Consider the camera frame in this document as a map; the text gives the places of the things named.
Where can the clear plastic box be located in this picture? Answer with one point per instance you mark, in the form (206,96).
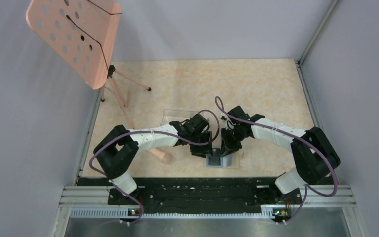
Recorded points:
(170,115)

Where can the pink perforated music stand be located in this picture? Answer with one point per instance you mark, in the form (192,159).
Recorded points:
(83,34)

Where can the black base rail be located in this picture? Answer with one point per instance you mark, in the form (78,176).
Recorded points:
(204,195)

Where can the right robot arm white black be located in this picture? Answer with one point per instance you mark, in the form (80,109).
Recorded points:
(313,155)

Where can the aluminium frame rail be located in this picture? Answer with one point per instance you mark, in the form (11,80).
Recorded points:
(90,199)

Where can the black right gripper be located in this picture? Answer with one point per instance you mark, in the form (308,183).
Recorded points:
(228,147)

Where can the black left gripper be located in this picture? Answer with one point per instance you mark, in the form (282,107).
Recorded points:
(200,151)

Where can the pink wooden cylinder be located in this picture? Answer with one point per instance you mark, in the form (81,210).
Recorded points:
(161,155)

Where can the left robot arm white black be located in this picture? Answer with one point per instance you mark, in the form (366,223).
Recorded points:
(117,150)

